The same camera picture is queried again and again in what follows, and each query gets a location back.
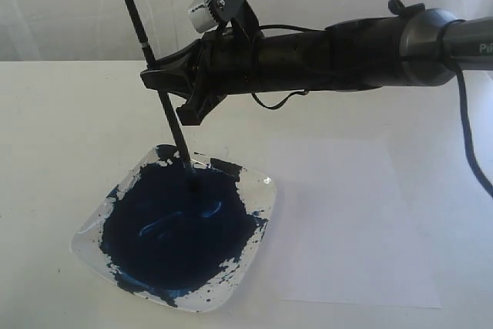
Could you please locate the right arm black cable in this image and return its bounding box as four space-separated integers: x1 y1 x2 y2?
246 24 493 197

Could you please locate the black paintbrush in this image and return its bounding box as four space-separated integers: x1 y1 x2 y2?
124 0 200 192

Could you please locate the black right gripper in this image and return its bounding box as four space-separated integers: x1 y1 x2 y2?
140 17 404 126

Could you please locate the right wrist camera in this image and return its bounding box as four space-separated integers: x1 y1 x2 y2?
188 0 260 38

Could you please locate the white square paint plate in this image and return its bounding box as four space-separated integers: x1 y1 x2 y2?
71 144 277 312

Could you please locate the white paper sheet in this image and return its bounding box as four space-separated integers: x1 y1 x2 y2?
267 139 441 308

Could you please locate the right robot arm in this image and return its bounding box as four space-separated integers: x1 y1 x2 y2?
141 0 492 126

